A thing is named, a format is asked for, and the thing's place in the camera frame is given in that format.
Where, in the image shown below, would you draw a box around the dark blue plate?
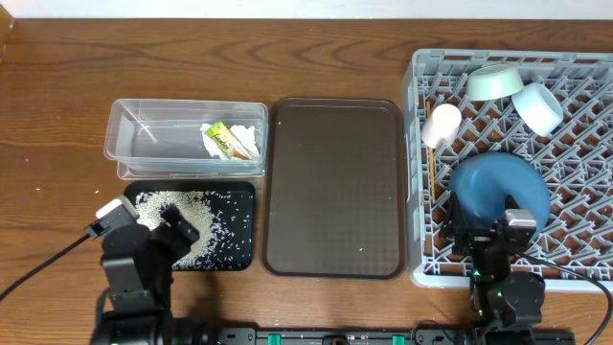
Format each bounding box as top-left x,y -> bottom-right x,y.
448,152 -> 551,232

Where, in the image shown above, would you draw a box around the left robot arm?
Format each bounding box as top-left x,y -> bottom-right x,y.
85,198 -> 210,345

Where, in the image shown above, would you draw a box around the clear plastic waste bin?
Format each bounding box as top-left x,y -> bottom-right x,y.
103,99 -> 268,180

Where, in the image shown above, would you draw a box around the grey dishwasher rack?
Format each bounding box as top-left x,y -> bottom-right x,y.
402,49 -> 612,293

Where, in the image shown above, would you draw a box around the black plastic tray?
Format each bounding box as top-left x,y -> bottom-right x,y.
123,180 -> 256,273

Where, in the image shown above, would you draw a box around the brown serving tray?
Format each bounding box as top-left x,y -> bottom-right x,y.
261,98 -> 406,280

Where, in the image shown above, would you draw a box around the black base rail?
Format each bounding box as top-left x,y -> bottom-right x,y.
210,326 -> 576,345

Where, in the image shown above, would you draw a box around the pink plastic cup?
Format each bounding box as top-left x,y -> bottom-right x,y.
420,103 -> 463,149

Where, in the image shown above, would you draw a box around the mint green bowl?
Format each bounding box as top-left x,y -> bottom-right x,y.
466,64 -> 524,102

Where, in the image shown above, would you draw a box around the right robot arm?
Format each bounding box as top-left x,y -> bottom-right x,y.
440,194 -> 545,344

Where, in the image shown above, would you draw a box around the white rice grains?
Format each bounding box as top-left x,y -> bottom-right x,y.
133,190 -> 254,270

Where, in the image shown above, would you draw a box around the green yellow snack wrapper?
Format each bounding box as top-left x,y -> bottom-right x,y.
204,122 -> 254,160

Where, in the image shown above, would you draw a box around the light blue small bowl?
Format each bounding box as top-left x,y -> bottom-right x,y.
511,83 -> 563,137

